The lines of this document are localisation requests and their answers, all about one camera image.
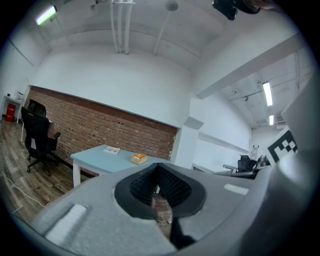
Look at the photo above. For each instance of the orange pack of tissues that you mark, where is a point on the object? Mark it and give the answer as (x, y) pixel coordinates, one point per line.
(139, 156)

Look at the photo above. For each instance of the wooden tissue holder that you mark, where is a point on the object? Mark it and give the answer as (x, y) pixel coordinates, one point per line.
(138, 161)

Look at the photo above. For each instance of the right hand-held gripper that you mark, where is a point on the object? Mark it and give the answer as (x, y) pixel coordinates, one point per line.
(290, 200)

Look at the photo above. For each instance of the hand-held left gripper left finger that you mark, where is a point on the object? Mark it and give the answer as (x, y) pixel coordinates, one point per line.
(100, 220)

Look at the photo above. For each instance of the white wall air conditioner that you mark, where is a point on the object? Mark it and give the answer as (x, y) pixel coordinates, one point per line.
(281, 122)

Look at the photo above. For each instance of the blue-top table with white legs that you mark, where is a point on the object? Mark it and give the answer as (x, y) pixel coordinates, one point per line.
(100, 160)

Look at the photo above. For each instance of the short ceiling tube light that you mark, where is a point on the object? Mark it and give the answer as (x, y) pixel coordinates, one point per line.
(271, 120)

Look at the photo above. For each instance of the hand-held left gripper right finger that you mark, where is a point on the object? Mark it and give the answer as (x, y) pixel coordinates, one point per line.
(215, 200)

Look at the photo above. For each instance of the white side desk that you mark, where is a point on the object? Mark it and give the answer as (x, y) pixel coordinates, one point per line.
(11, 99)

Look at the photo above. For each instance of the white booklet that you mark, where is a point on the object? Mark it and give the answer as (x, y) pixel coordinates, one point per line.
(111, 150)

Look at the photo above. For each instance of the black mesh office chair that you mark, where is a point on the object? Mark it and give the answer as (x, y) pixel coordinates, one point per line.
(246, 163)

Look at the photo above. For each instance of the long ceiling tube light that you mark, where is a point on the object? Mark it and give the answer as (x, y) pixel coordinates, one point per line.
(267, 93)
(46, 15)

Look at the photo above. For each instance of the round ceiling smoke detector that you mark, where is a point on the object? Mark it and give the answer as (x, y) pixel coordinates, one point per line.
(171, 5)

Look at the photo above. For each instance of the red box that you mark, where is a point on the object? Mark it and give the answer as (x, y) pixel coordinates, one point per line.
(10, 113)

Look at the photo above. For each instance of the white ceiling pipes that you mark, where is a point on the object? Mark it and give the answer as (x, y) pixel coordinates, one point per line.
(121, 25)

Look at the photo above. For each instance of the grey long desk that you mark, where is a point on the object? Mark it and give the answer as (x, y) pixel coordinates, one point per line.
(225, 170)

